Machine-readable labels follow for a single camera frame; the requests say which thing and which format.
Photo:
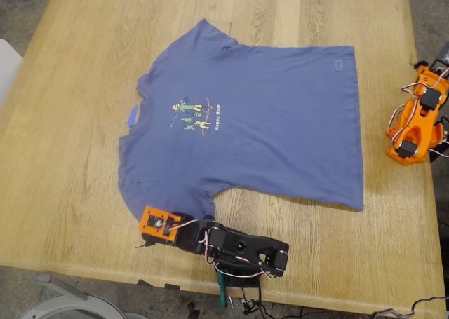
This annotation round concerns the white plastic chair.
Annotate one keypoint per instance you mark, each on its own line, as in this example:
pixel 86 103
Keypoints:
pixel 8 70

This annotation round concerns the small blue tape piece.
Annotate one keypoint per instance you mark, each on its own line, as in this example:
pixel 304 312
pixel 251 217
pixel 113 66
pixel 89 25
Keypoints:
pixel 132 117

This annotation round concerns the green table clamp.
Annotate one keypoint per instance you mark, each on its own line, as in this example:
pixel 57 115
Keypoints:
pixel 221 291

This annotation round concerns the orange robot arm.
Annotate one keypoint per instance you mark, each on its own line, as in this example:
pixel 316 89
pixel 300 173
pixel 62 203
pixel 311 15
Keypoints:
pixel 410 136

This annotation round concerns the blue printed T-shirt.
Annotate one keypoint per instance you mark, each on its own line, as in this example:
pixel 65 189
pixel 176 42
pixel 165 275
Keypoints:
pixel 263 122

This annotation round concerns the grey metal chair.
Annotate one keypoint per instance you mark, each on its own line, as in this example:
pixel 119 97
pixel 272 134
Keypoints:
pixel 70 305

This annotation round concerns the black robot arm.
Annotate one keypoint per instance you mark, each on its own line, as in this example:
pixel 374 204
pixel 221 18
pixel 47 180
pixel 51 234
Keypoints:
pixel 252 249

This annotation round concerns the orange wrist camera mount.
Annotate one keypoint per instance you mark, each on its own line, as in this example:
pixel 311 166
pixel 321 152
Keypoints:
pixel 154 224

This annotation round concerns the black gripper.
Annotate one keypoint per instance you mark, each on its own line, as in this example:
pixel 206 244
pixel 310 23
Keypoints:
pixel 183 218

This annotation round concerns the black table clamp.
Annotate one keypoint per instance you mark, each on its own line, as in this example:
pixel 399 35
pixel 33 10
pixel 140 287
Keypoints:
pixel 445 140

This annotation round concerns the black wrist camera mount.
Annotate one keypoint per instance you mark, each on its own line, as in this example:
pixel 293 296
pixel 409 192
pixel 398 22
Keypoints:
pixel 445 57

